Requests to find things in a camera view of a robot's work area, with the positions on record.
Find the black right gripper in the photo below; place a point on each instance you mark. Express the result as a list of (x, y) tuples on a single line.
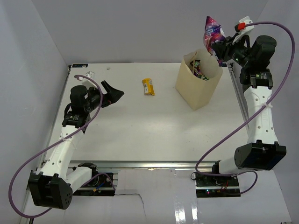
[(222, 50)]

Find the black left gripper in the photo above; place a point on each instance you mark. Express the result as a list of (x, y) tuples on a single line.
[(112, 95)]

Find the purple Fox's berries bag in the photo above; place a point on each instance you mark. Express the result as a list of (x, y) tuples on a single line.
[(213, 33)]

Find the brown purple M&M's packet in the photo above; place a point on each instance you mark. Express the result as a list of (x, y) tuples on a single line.
[(196, 71)]

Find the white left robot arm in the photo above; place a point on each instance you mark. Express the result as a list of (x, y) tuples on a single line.
[(53, 186)]

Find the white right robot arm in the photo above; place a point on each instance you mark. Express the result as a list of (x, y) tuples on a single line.
[(262, 151)]

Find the beige paper bag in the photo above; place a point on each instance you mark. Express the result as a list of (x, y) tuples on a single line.
[(195, 91)]

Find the yellow snack bar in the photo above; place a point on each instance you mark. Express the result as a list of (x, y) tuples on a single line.
[(148, 86)]

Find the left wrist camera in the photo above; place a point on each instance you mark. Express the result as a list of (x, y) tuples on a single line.
[(86, 80)]

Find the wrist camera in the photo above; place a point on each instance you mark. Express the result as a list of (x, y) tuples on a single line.
[(244, 27), (86, 80)]

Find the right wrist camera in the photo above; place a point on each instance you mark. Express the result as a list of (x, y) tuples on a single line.
[(244, 27)]

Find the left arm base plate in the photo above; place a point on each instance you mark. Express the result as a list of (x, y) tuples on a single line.
[(100, 186)]

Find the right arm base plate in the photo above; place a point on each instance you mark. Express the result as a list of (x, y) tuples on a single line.
[(215, 186)]

